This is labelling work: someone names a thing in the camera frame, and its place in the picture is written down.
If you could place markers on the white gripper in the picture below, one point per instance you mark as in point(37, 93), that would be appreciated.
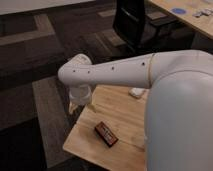
point(80, 96)

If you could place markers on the brown rectangular eraser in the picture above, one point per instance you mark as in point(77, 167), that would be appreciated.
point(106, 134)

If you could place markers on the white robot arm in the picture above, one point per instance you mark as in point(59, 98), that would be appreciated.
point(179, 108)

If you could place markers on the white ceramic cup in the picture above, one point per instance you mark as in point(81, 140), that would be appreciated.
point(137, 92)

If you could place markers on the black office chair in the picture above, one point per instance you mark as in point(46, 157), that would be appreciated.
point(141, 27)

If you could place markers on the blue round disc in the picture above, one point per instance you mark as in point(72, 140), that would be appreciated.
point(178, 11)

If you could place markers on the small grey white object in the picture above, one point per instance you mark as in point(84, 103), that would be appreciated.
point(204, 12)

